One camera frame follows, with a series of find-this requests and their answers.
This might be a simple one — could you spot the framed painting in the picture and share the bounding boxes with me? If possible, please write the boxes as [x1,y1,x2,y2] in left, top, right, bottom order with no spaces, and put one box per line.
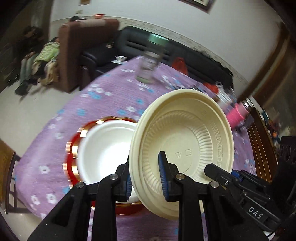
[180,0,215,13]

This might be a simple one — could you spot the brown armchair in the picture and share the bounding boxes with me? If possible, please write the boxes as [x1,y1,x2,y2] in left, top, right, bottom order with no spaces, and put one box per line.
[56,18,119,93]

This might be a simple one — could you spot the pink knitted sleeve thermos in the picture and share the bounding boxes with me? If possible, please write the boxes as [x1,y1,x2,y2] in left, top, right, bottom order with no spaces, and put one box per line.
[226,98,254,129]

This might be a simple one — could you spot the cream plastic bowl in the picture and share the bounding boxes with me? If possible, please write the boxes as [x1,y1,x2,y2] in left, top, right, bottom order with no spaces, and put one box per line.
[128,89,234,220]

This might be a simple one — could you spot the purple floral tablecloth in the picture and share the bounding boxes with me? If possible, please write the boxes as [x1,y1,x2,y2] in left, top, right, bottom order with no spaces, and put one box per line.
[14,55,258,241]

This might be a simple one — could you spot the person under green blanket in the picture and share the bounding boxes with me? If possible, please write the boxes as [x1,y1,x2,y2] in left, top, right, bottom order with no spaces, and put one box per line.
[31,37,60,85]

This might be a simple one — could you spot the seated person dark clothes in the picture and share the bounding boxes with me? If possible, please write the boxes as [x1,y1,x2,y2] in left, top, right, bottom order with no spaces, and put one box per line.
[15,26,44,96]

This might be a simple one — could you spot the red bag on sofa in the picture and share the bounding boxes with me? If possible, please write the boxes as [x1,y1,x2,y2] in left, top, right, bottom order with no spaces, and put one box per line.
[171,57,189,75]

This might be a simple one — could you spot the clear bottle green lid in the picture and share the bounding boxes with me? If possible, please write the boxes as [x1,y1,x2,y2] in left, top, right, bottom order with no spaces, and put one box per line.
[136,34,168,84]

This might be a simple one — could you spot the wooden side cabinet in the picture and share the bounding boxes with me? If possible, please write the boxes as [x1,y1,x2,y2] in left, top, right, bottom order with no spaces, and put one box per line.
[247,108,278,182]

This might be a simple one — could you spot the black leather sofa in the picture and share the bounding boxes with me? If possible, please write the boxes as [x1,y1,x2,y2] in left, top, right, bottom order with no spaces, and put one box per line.
[79,26,234,91]

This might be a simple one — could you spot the white paper bowl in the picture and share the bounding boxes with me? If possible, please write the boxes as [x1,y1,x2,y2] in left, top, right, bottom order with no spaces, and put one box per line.
[77,119,142,204]

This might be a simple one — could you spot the red gold-rimmed plate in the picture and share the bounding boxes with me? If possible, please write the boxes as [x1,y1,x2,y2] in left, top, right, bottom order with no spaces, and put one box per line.
[62,116,145,216]

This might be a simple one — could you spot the wooden chair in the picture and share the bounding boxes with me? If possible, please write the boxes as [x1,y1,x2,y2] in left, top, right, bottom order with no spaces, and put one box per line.
[1,140,30,214]

